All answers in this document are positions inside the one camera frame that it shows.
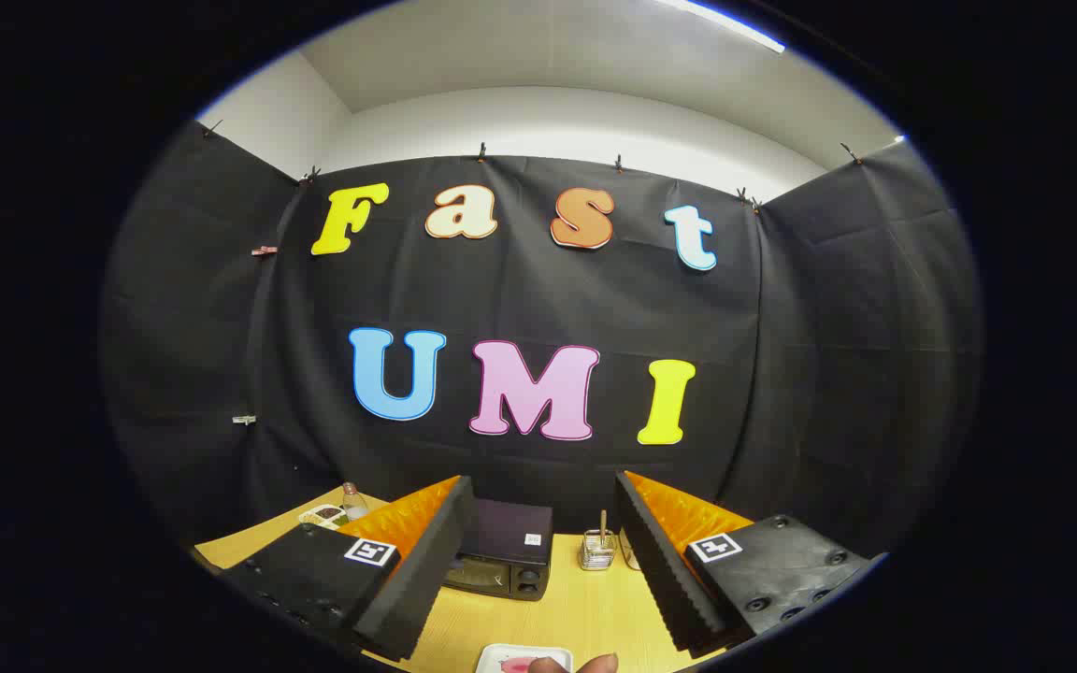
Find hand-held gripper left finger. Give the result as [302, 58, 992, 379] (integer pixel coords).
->
[221, 475, 477, 663]

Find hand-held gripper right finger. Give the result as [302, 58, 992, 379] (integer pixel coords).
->
[614, 470, 877, 657]

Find black toaster oven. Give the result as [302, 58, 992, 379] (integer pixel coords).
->
[442, 498, 555, 601]

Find white square plate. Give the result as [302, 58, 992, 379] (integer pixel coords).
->
[476, 643, 574, 673]

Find clear glass holder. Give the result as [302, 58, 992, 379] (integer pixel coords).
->
[581, 530, 617, 571]

